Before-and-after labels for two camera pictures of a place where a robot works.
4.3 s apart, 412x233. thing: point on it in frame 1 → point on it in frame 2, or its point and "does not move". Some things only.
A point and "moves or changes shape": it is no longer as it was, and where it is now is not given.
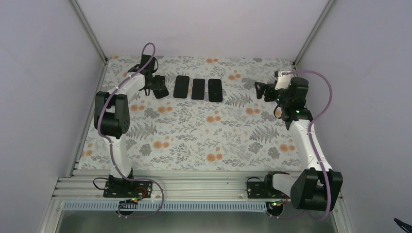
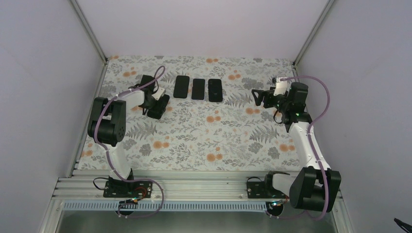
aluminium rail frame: (167, 185) does not move
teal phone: (159, 88) moves or changes shape
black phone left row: (181, 86) does not move
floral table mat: (241, 133) does not move
